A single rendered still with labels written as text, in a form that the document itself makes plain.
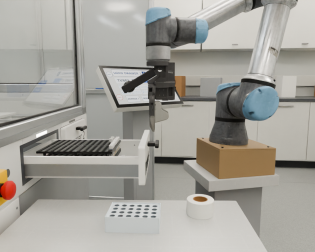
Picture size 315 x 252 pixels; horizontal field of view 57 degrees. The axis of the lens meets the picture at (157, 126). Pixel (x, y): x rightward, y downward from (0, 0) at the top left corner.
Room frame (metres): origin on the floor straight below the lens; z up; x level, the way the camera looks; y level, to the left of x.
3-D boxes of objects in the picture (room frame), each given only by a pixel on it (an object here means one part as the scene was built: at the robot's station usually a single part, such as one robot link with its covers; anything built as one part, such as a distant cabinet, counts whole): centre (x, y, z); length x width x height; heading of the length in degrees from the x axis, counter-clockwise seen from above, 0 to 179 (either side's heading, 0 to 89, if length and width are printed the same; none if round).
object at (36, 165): (0.91, 0.25, 0.86); 0.40 x 0.26 x 0.06; 89
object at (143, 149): (0.91, 0.04, 0.87); 0.29 x 0.02 x 0.11; 179
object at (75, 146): (0.91, 0.24, 0.87); 0.22 x 0.18 x 0.06; 89
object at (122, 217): (0.66, 0.06, 0.78); 0.12 x 0.08 x 0.04; 87
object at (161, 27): (0.91, -0.01, 1.26); 0.09 x 0.08 x 0.11; 108
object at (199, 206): (0.72, -0.11, 0.78); 0.07 x 0.07 x 0.04
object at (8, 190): (0.58, 0.32, 0.88); 0.04 x 0.03 x 0.04; 179
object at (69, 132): (1.23, 0.35, 0.87); 0.29 x 0.02 x 0.11; 179
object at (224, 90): (1.13, -0.29, 1.03); 0.13 x 0.12 x 0.14; 18
